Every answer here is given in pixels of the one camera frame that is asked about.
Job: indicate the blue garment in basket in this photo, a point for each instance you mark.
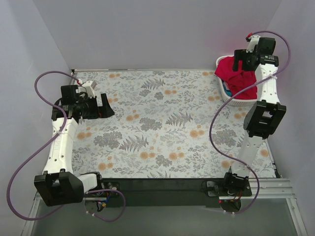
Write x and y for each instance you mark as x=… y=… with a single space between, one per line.
x=226 y=88

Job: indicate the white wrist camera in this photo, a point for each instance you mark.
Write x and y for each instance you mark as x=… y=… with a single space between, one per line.
x=88 y=88
x=253 y=41

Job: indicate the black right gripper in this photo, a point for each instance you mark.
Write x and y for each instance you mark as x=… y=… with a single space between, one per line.
x=239 y=59

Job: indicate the aluminium frame rail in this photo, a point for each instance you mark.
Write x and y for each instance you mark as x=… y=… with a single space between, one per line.
x=264 y=187

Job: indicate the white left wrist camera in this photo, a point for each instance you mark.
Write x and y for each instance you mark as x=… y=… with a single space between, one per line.
x=88 y=88

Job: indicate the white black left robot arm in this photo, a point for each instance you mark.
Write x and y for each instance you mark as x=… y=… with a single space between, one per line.
x=58 y=185

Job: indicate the red t shirt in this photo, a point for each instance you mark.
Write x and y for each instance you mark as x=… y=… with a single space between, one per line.
x=236 y=80

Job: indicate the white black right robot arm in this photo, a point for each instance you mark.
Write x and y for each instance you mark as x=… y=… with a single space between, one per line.
x=265 y=115

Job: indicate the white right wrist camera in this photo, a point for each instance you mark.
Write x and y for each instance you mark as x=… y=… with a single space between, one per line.
x=253 y=41

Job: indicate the floral table mat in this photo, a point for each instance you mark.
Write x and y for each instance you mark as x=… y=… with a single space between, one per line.
x=166 y=124

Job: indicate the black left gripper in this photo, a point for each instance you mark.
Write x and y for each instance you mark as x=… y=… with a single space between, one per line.
x=99 y=107

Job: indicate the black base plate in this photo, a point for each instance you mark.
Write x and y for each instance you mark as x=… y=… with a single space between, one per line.
x=170 y=199

